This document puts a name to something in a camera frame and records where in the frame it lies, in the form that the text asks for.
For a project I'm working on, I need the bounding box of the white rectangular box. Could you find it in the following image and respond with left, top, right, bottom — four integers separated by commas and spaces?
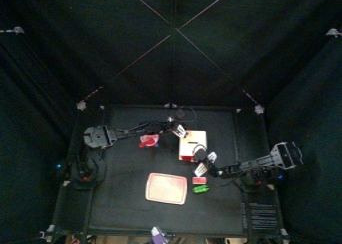
177, 130, 208, 160

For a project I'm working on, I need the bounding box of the pink plastic tray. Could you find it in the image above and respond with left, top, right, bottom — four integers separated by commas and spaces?
144, 172, 189, 206

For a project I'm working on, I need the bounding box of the green toy vegetable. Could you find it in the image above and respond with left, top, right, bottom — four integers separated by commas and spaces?
190, 184, 210, 194

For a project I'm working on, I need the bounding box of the wooden drawer with red front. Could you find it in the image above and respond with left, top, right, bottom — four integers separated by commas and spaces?
177, 154, 197, 163

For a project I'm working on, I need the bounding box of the red plastic cup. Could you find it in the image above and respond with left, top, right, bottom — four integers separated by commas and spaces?
137, 133, 161, 149

